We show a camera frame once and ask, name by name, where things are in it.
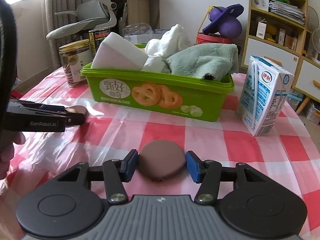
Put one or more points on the grey office chair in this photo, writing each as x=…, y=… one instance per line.
x=89, y=15

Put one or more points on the black yellow tin can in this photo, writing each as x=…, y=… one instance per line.
x=96, y=37

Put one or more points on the white sock cloth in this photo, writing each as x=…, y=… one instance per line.
x=172, y=41

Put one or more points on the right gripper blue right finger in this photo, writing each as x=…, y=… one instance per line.
x=209, y=174

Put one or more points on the pink checkered tablecloth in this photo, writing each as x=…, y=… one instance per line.
x=287, y=154

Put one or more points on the white desk fan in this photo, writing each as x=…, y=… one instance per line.
x=315, y=40

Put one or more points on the white paper bag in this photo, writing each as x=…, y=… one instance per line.
x=141, y=33

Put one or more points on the person left hand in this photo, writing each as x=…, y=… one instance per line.
x=8, y=153

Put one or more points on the gold lid cookie jar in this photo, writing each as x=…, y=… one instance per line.
x=74, y=56

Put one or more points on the blue white milk carton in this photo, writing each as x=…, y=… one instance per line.
x=265, y=91

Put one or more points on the wooden drawer cabinet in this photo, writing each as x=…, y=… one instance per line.
x=277, y=29

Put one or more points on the green microfiber cloth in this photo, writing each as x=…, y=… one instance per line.
x=210, y=61

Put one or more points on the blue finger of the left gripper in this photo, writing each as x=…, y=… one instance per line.
x=55, y=108
x=75, y=119

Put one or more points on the white foam block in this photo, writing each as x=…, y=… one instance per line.
x=115, y=52

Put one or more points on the green plastic bin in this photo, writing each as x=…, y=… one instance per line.
x=166, y=93

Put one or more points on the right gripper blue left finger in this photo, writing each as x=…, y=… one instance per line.
x=114, y=173

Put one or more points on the purple balance ball toy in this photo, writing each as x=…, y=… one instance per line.
x=224, y=20

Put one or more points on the red chips bucket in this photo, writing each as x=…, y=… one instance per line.
x=215, y=38

